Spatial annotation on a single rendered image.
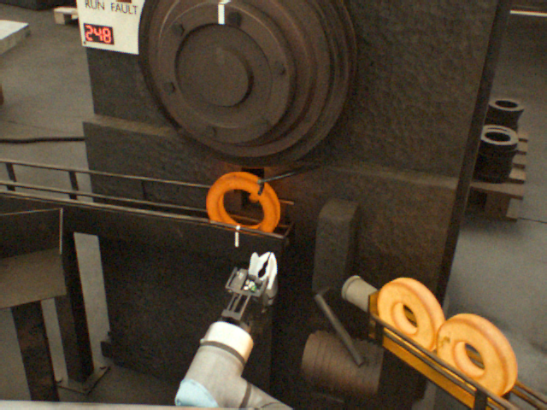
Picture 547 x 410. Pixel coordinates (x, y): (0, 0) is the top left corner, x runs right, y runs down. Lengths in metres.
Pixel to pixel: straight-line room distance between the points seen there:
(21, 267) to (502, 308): 1.74
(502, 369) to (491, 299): 1.44
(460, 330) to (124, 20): 1.02
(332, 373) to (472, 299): 1.22
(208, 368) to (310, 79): 0.58
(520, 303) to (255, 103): 1.65
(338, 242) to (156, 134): 0.54
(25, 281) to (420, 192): 0.94
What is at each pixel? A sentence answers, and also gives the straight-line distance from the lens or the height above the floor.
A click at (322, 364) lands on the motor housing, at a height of 0.50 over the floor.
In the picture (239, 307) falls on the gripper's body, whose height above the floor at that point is 0.75.
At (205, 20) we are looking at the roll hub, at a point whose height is 1.22.
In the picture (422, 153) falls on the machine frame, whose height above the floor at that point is 0.92.
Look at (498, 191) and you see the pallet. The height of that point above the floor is 0.14.
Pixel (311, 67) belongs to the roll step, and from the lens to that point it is 1.23.
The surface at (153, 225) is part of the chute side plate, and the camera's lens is 1.60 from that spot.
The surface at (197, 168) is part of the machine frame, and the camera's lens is 1.58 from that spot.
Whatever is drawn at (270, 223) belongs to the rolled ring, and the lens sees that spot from 1.47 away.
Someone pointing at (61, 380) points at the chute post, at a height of 0.01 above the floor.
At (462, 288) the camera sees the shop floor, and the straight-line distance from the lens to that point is 2.61.
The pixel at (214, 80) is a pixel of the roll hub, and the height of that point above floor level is 1.11.
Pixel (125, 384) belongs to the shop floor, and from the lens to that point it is 2.12.
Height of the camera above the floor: 1.52
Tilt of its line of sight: 30 degrees down
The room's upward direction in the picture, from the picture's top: 2 degrees clockwise
